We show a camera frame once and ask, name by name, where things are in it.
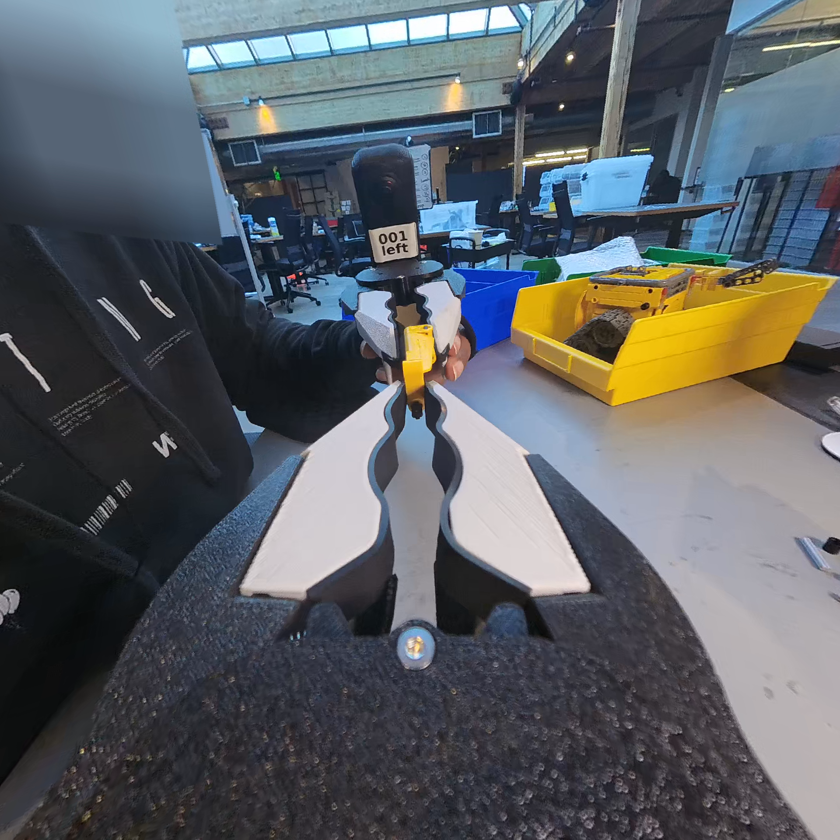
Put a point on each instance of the pile of small toy parts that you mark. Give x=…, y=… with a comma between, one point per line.
x=817, y=554

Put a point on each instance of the person's left hand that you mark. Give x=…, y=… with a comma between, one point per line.
x=459, y=361

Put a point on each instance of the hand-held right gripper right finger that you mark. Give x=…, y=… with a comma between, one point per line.
x=505, y=525

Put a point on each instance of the yellow bin with toy vehicle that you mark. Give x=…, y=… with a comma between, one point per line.
x=689, y=348

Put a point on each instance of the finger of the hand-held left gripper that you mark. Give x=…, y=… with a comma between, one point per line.
x=375, y=321
x=447, y=315

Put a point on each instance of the person's black hoodie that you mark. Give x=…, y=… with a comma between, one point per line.
x=98, y=426

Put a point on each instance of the grey desk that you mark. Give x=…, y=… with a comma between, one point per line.
x=656, y=492

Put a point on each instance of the white bubble wrap sheet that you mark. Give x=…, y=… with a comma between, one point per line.
x=597, y=259

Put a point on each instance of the wooden pillar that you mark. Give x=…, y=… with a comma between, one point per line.
x=620, y=79

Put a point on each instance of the yellow tracked toy vehicle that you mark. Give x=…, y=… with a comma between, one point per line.
x=630, y=295

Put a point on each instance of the long wooden table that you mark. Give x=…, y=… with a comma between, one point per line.
x=656, y=211

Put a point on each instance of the white plastic crate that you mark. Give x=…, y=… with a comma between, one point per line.
x=617, y=180

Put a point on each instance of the green storage bin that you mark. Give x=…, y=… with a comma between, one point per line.
x=689, y=256

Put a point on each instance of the black office chair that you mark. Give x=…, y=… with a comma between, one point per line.
x=564, y=216
x=295, y=262

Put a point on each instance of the yellow toy actuator assembly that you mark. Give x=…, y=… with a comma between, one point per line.
x=418, y=367

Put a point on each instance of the person's left forearm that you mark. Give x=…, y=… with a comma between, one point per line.
x=295, y=374

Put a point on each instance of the white rounded board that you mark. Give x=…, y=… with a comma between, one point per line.
x=832, y=446

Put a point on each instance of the skylight window strip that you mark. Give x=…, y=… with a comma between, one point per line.
x=361, y=36

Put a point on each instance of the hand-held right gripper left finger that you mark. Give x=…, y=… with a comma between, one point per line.
x=315, y=525

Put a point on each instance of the blue storage bin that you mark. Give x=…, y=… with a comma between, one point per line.
x=492, y=302

